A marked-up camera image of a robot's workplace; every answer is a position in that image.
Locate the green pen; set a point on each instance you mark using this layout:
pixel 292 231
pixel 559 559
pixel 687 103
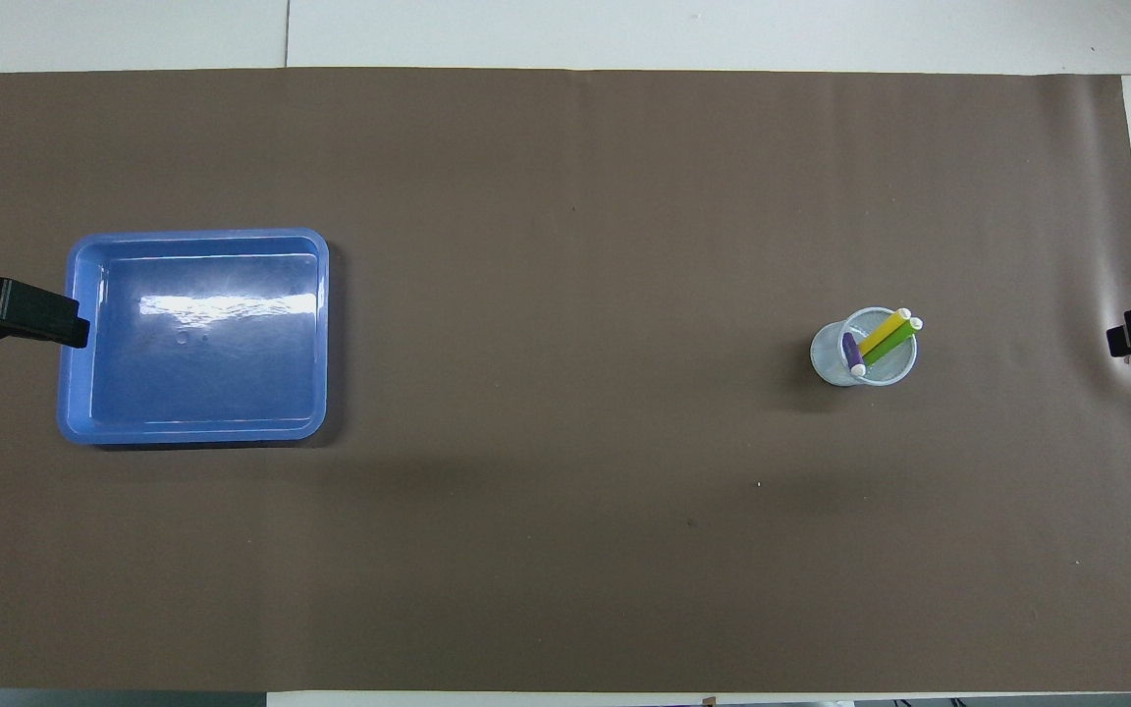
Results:
pixel 894 342

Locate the yellow pen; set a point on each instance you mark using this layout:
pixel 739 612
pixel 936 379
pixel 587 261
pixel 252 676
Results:
pixel 882 334

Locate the purple pen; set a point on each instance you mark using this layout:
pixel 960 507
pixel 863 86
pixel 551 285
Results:
pixel 852 353

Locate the blue plastic tray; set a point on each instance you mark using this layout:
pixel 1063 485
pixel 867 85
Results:
pixel 232 393

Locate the white mesh pen cup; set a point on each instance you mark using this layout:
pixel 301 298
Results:
pixel 826 358

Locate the brown paper table mat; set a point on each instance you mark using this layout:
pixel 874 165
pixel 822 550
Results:
pixel 565 491

